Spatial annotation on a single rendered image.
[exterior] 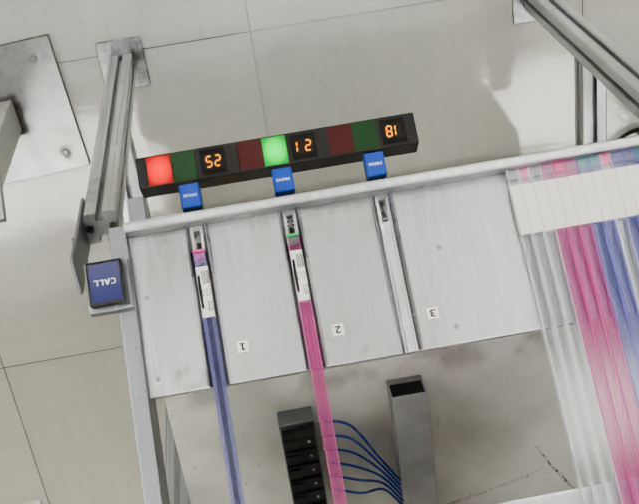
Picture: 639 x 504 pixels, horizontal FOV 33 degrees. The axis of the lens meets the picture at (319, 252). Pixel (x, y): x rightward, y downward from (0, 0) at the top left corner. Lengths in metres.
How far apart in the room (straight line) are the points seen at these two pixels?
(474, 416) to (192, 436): 0.41
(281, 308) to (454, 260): 0.21
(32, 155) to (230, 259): 0.83
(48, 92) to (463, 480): 0.97
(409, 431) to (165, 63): 0.81
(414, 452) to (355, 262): 0.40
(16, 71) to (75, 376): 0.65
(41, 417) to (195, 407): 0.84
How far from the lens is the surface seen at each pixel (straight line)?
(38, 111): 1.98
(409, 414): 1.51
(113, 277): 1.21
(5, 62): 1.95
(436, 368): 1.53
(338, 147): 1.29
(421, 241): 1.25
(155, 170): 1.30
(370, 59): 1.97
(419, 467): 1.57
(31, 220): 2.08
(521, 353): 1.55
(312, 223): 1.25
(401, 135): 1.30
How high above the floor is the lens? 1.84
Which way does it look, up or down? 61 degrees down
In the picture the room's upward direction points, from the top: 166 degrees clockwise
